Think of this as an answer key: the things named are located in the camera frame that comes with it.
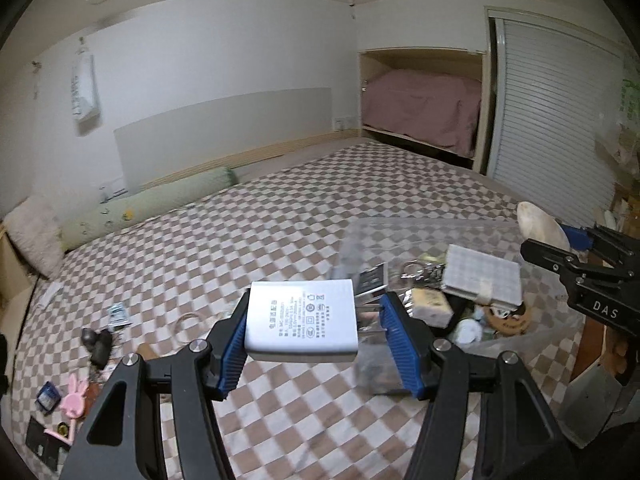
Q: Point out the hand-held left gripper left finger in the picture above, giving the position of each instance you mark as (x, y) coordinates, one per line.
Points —
(232, 350)

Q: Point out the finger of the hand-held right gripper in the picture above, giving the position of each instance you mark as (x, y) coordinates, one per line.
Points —
(550, 255)
(577, 237)

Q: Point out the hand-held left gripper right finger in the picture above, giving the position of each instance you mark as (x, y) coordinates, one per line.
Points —
(407, 350)

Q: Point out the beige oval object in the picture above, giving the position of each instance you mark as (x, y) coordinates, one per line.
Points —
(537, 222)

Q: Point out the white charger adapter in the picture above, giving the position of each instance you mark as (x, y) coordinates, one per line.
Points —
(300, 320)

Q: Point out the dark blue playing card box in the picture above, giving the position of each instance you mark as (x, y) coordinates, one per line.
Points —
(372, 280)

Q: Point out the clear plastic container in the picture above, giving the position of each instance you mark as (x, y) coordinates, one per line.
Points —
(360, 240)

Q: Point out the person's right hand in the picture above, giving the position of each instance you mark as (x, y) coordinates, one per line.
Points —
(617, 355)

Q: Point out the tissue pack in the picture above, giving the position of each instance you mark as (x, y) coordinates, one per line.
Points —
(432, 306)

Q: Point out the clear tape roll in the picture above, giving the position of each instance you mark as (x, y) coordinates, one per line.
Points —
(176, 324)

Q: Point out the small white round object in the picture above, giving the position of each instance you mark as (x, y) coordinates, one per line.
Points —
(467, 332)

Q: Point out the grey checked notebook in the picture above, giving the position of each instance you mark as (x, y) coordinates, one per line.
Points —
(480, 272)

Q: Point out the round cork panda coaster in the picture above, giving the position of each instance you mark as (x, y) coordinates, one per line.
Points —
(515, 324)

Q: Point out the metal keyring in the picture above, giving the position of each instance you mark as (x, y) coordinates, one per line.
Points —
(412, 270)

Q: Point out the checked bed sheet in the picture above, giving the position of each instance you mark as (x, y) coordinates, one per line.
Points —
(250, 240)

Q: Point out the small printed sachet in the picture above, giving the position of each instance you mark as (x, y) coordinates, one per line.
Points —
(119, 316)

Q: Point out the white shutter door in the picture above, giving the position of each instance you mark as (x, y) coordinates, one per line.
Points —
(550, 120)

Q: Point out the black car key bunch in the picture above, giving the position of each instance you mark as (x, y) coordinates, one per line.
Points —
(100, 347)

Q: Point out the pink rabbit toy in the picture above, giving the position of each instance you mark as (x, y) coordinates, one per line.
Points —
(72, 402)

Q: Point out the green bolster pillow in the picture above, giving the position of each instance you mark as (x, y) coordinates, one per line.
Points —
(150, 200)

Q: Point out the small white box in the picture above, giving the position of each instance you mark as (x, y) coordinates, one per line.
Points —
(50, 296)

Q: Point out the small blue case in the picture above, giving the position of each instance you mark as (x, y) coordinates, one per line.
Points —
(47, 396)

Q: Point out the pink blanket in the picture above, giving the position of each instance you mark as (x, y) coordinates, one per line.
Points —
(420, 110)

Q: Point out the black flat item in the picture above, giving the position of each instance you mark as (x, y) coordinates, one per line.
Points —
(42, 442)

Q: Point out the white fluffy pillow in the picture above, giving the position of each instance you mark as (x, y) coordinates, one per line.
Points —
(35, 237)

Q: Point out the white wall socket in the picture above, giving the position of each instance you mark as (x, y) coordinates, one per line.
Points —
(343, 123)
(112, 192)

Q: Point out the white hanging wall bag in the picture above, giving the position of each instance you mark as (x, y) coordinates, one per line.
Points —
(82, 85)

